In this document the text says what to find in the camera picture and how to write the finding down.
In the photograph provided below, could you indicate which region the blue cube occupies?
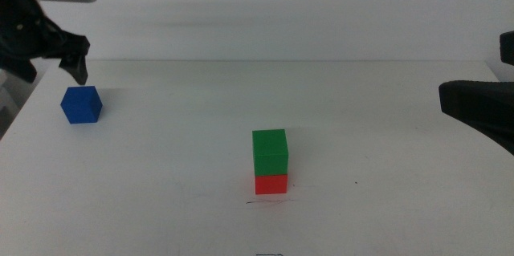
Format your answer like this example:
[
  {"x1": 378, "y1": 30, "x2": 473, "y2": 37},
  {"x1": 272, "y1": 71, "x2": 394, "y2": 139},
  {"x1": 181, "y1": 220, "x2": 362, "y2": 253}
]
[{"x1": 60, "y1": 85, "x2": 104, "y2": 124}]

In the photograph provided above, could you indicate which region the green cube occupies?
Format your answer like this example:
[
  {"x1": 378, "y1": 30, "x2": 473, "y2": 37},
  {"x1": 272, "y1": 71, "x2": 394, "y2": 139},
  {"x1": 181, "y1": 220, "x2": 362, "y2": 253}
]
[{"x1": 251, "y1": 128, "x2": 289, "y2": 177}]

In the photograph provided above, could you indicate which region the red cube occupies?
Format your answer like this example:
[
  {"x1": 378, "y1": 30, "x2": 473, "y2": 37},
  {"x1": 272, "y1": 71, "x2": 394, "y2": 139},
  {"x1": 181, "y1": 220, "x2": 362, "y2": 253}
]
[{"x1": 254, "y1": 173, "x2": 288, "y2": 196}]

